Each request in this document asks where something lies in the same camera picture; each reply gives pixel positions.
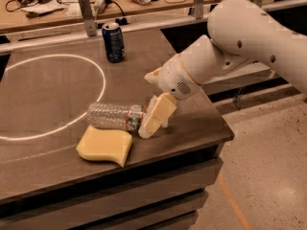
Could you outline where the left metal frame post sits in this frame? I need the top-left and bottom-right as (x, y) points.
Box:
(78, 0), (97, 36)

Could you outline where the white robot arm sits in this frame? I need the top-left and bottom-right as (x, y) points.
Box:
(138, 0), (307, 138)

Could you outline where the black cable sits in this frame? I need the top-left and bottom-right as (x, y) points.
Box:
(105, 0), (130, 26)

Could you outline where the yellow wavy sponge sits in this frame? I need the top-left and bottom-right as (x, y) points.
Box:
(76, 126), (132, 167)

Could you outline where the white paper sheet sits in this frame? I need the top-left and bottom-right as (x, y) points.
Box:
(22, 0), (66, 13)

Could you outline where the blue soda can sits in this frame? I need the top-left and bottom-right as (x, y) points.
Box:
(102, 22), (125, 62)

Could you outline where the clear plastic water bottle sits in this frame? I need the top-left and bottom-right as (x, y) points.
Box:
(86, 103), (147, 131)

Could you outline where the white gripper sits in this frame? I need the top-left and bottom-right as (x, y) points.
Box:
(138, 54), (201, 139)

